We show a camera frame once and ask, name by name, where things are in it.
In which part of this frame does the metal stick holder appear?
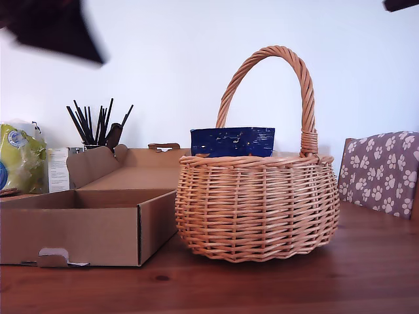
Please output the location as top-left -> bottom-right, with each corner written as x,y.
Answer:
81,142 -> 109,152

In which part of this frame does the paw print fabric cover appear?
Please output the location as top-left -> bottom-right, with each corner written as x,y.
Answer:
337,130 -> 419,219

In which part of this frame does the brown handle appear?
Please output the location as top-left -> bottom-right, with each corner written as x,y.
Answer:
106,122 -> 124,151

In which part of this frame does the yellow-green plastic bag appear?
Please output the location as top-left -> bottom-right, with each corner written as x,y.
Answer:
0,119 -> 48,194

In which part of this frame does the brown cardboard box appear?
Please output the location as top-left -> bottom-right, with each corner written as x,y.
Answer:
0,143 -> 194,268

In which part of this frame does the woven wicker basket with handle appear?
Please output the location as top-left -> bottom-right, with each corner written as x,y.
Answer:
174,45 -> 341,264

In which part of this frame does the thin black stick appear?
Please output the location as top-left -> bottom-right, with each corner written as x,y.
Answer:
65,105 -> 88,145
73,99 -> 95,145
94,105 -> 104,145
120,104 -> 135,128
102,97 -> 115,145

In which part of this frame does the white carton with text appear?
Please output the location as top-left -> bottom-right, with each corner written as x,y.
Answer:
47,147 -> 71,194

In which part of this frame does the blue Terry's bag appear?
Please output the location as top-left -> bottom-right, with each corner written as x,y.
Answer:
190,126 -> 276,159

